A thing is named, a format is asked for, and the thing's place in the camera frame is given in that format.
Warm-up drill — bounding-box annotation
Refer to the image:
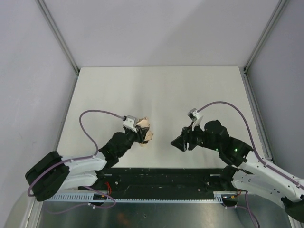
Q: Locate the beige folding umbrella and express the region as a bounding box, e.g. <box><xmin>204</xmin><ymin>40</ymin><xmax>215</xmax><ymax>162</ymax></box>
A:
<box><xmin>135</xmin><ymin>117</ymin><xmax>153</xmax><ymax>146</ymax></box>

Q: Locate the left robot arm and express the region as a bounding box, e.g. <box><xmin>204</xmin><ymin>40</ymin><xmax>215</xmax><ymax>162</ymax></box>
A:
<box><xmin>25</xmin><ymin>126</ymin><xmax>150</xmax><ymax>201</ymax></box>

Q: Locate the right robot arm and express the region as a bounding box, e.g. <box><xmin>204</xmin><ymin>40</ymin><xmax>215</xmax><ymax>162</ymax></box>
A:
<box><xmin>171</xmin><ymin>120</ymin><xmax>304</xmax><ymax>222</ymax></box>

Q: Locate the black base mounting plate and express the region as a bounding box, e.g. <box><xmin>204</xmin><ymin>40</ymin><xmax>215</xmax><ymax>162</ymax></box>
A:
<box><xmin>91</xmin><ymin>167</ymin><xmax>242</xmax><ymax>198</ymax></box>

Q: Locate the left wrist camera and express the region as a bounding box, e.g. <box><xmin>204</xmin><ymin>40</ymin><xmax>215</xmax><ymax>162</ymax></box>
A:
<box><xmin>123</xmin><ymin>115</ymin><xmax>138</xmax><ymax>132</ymax></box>

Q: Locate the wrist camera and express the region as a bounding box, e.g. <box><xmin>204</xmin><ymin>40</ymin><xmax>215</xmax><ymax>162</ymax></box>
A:
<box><xmin>123</xmin><ymin>115</ymin><xmax>138</xmax><ymax>132</ymax></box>
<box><xmin>187</xmin><ymin>108</ymin><xmax>203</xmax><ymax>131</ymax></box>

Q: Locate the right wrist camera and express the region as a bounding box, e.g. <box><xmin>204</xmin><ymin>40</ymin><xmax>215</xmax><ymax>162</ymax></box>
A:
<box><xmin>187</xmin><ymin>108</ymin><xmax>203</xmax><ymax>131</ymax></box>

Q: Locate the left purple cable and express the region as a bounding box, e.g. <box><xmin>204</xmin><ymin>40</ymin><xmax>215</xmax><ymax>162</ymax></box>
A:
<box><xmin>27</xmin><ymin>109</ymin><xmax>126</xmax><ymax>214</ymax></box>

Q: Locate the white slotted cable duct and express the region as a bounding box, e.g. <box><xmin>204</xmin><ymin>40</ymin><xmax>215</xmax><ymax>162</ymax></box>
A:
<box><xmin>46</xmin><ymin>192</ymin><xmax>236</xmax><ymax>203</ymax></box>

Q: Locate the right aluminium frame post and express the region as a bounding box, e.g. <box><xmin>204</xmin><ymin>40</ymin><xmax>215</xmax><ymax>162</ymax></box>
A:
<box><xmin>243</xmin><ymin>0</ymin><xmax>289</xmax><ymax>74</ymax></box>

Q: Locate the aluminium frame post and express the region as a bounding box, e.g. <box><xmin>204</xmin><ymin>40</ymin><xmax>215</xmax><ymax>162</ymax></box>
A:
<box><xmin>243</xmin><ymin>0</ymin><xmax>289</xmax><ymax>74</ymax></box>
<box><xmin>35</xmin><ymin>0</ymin><xmax>80</xmax><ymax>76</ymax></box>

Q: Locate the left aluminium frame post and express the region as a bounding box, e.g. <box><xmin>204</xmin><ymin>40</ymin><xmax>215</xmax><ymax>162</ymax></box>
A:
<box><xmin>35</xmin><ymin>0</ymin><xmax>80</xmax><ymax>76</ymax></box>

